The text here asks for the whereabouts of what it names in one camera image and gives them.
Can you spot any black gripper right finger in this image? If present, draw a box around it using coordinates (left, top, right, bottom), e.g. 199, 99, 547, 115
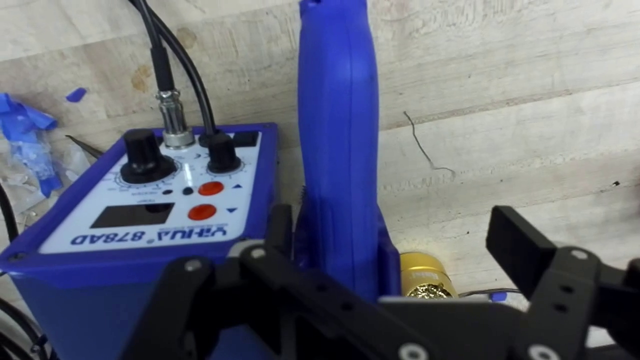
483, 204, 640, 360

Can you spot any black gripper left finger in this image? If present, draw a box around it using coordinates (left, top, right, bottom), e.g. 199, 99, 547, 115
122, 203, 429, 360

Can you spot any blue plastic box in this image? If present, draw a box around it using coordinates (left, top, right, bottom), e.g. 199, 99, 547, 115
290, 0, 403, 305

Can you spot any gold tip cleaner pot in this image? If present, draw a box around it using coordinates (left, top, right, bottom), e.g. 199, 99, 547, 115
398, 249, 459, 303

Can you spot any blue hot air station box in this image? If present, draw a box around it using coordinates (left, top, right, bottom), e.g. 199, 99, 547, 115
0, 123, 281, 360

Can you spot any small blue tape scrap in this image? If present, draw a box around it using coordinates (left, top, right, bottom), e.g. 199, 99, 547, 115
64, 87, 90, 105

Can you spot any crumpled blue tape pile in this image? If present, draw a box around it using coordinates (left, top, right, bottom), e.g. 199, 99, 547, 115
0, 90, 62, 200

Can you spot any thin loose wire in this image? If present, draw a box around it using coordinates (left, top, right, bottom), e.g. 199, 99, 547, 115
399, 110, 459, 181

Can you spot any black station power cable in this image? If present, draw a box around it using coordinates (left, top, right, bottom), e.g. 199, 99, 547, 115
136, 0, 219, 139

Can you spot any black hot air gun cable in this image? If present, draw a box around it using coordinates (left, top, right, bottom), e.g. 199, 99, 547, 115
127, 0, 199, 151

